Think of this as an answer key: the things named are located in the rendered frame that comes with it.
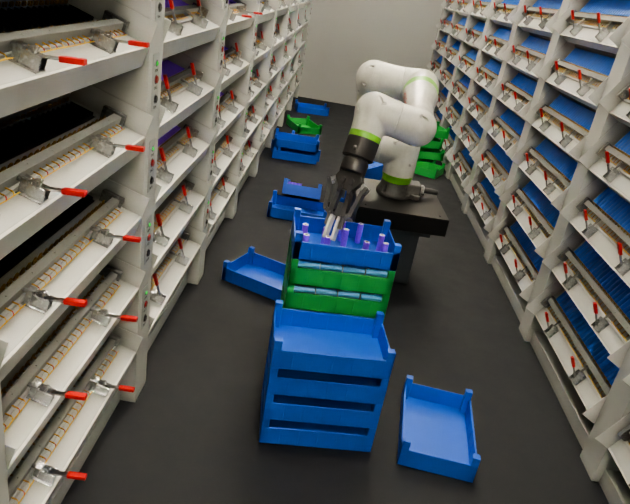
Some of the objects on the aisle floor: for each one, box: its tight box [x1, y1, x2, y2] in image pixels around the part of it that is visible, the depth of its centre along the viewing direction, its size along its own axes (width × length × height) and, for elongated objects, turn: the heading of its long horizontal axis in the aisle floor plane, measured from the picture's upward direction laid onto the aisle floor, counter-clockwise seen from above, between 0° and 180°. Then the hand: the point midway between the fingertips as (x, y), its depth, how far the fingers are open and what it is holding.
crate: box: [267, 190, 327, 221], centre depth 305 cm, size 30×20×8 cm
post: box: [181, 0, 229, 285], centre depth 192 cm, size 20×9×176 cm, turn 67°
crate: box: [397, 375, 481, 483], centre depth 166 cm, size 30×20×8 cm
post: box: [225, 0, 260, 219], centre depth 256 cm, size 20×9×176 cm, turn 67°
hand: (332, 227), depth 167 cm, fingers closed, pressing on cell
